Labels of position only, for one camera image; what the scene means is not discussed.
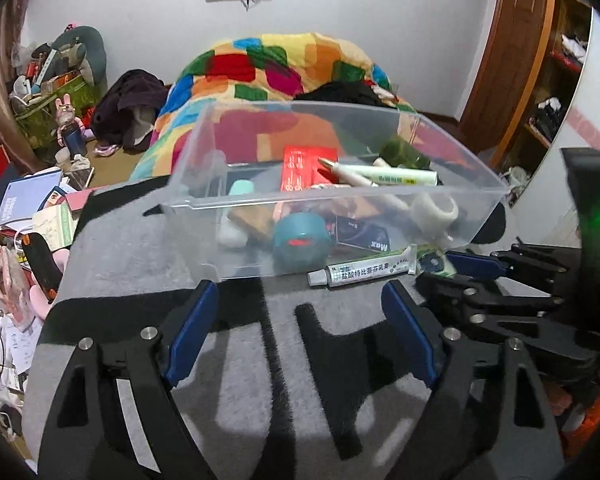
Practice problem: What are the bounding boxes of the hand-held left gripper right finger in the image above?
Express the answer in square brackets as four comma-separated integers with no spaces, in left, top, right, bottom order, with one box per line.
[380,280,566,480]

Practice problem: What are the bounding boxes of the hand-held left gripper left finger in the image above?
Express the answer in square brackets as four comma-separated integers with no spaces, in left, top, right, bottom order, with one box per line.
[37,280,221,480]

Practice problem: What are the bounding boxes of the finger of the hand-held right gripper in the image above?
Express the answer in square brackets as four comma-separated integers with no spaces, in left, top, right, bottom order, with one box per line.
[414,271,600,382]
[445,242,581,287]

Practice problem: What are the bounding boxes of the white ointment tube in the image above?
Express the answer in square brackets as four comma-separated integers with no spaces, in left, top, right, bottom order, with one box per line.
[307,244,418,288]

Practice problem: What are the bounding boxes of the clear plastic bin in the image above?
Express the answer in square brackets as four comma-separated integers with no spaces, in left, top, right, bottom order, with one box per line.
[160,100,511,281]

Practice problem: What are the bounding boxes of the white tape roll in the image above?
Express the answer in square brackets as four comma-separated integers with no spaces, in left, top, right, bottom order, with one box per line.
[412,192,461,238]

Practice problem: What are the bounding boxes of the grey felt mat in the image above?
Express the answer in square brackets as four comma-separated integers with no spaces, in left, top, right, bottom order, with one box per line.
[22,175,563,480]

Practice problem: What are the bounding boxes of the dark blue box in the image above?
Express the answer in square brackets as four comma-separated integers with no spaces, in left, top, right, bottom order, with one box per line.
[332,212,393,253]

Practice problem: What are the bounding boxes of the white tube green print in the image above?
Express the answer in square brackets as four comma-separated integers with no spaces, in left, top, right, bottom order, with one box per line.
[347,160,440,187]

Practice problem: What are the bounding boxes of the mint green tube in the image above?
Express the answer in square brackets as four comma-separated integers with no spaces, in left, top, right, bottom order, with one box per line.
[219,179,256,249]

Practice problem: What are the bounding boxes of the dark green bottle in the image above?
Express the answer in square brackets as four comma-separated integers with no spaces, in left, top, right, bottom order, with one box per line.
[378,139,431,171]

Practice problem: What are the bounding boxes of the teal round container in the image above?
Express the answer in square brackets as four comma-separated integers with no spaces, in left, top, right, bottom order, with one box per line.
[272,212,333,277]

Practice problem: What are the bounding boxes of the white pen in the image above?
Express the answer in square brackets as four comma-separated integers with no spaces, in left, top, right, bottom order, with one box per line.
[317,156,381,188]

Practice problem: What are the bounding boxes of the black handheld tool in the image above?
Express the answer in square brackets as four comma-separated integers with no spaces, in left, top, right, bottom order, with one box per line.
[21,232,63,303]

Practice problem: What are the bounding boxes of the pink box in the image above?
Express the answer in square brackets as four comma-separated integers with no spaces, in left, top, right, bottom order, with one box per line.
[62,190,93,216]

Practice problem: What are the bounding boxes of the pale green box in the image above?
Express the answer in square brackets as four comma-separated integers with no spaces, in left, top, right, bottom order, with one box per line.
[32,202,78,251]

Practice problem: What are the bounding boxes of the wardrobe with shelves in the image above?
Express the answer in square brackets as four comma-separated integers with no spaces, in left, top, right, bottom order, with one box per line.
[500,0,600,216]

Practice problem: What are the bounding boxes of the pink pouch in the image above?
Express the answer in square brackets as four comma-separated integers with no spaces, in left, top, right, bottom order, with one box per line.
[0,245,46,331]

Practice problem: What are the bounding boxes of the red packet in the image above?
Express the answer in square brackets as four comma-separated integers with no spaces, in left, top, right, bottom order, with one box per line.
[280,145,341,192]

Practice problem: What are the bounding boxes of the blue notebook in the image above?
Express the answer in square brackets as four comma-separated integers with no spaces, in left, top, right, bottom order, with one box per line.
[0,170,63,226]

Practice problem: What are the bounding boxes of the black cloth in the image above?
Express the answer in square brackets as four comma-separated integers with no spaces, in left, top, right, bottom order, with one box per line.
[295,80,396,108]

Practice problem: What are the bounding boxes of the pink bunny bottle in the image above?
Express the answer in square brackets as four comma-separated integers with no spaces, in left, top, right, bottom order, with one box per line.
[55,94,88,156]

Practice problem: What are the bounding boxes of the wooden door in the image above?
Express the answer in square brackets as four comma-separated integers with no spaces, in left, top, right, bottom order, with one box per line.
[460,0,563,156]

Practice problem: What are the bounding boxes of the dark clothing pile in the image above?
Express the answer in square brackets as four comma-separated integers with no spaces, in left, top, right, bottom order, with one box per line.
[90,70,171,150]

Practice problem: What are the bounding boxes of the green storage box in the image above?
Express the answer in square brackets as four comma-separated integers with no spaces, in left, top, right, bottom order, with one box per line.
[14,72,106,148]

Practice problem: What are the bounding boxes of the colourful patchwork blanket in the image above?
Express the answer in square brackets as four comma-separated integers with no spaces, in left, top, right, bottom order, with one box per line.
[130,32,421,181]

